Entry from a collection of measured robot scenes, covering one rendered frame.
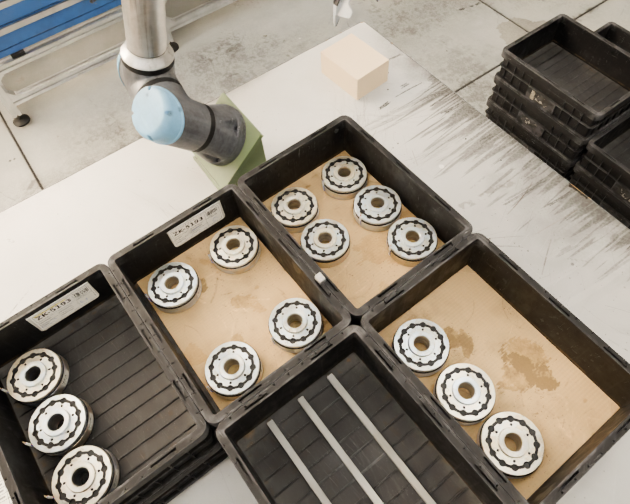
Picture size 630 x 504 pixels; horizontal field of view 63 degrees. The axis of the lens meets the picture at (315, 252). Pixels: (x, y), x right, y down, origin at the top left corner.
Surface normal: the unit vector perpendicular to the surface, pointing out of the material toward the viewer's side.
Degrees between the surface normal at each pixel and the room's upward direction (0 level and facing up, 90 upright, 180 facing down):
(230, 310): 0
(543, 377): 0
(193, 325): 0
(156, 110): 42
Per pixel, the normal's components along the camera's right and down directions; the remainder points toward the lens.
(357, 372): -0.06, -0.50
